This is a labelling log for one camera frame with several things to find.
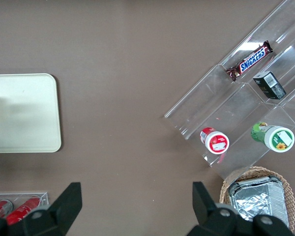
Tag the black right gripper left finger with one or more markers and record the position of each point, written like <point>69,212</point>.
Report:
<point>56,211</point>

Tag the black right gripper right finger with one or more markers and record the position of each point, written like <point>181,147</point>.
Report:
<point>211,221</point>

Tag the light tan wicker basket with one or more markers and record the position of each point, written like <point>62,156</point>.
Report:
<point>288,194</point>

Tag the white rectangular tray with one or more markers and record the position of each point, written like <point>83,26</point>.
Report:
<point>24,113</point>

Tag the clear acrylic bottle box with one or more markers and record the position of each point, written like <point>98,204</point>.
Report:
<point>43,197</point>

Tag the red cola bottle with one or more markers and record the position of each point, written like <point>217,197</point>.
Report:
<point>23,209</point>
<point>0,209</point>

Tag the aluminium foil container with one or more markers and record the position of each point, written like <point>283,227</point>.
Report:
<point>258,196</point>

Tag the red lidded yogurt cup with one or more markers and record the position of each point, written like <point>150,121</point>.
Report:
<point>216,142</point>

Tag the green lidded yogurt cup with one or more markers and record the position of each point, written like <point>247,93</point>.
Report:
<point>277,138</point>

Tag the clear acrylic tiered stand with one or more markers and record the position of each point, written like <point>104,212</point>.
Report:
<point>236,108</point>

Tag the small black carton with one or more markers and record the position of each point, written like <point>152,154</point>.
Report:
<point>269,84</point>

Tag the Snickers chocolate bar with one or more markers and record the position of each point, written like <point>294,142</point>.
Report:
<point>252,60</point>

